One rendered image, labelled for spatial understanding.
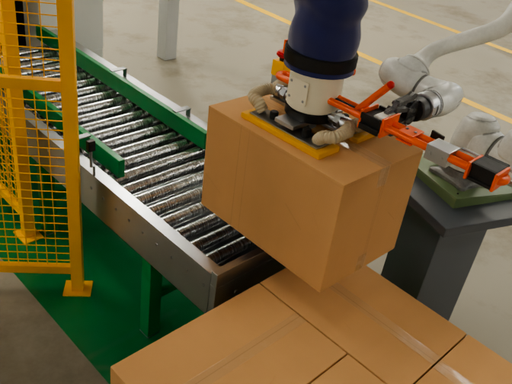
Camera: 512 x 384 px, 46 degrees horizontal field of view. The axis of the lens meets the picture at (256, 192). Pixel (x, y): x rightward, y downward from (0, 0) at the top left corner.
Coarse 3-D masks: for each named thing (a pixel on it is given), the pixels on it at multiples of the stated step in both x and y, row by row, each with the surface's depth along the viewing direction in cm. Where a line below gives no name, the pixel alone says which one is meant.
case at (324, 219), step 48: (240, 144) 194; (288, 144) 183; (336, 144) 187; (384, 144) 191; (240, 192) 202; (288, 192) 184; (336, 192) 169; (384, 192) 185; (288, 240) 191; (336, 240) 178; (384, 240) 202
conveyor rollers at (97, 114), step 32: (32, 64) 337; (96, 96) 312; (96, 128) 286; (128, 128) 289; (160, 128) 292; (96, 160) 261; (128, 160) 263; (160, 160) 266; (160, 192) 246; (192, 192) 248; (192, 224) 229; (224, 256) 218
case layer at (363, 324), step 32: (256, 288) 204; (288, 288) 207; (352, 288) 211; (384, 288) 213; (224, 320) 190; (256, 320) 192; (288, 320) 194; (320, 320) 196; (352, 320) 198; (384, 320) 199; (416, 320) 201; (160, 352) 176; (192, 352) 178; (224, 352) 179; (256, 352) 181; (288, 352) 182; (320, 352) 184; (352, 352) 186; (384, 352) 187; (416, 352) 189; (448, 352) 193; (480, 352) 193
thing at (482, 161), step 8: (472, 160) 154; (480, 160) 155; (488, 160) 155; (472, 168) 154; (480, 168) 152; (488, 168) 151; (496, 168) 152; (504, 168) 153; (464, 176) 155; (472, 176) 155; (480, 176) 153; (488, 176) 152; (496, 176) 149; (480, 184) 154; (488, 184) 153; (496, 184) 151
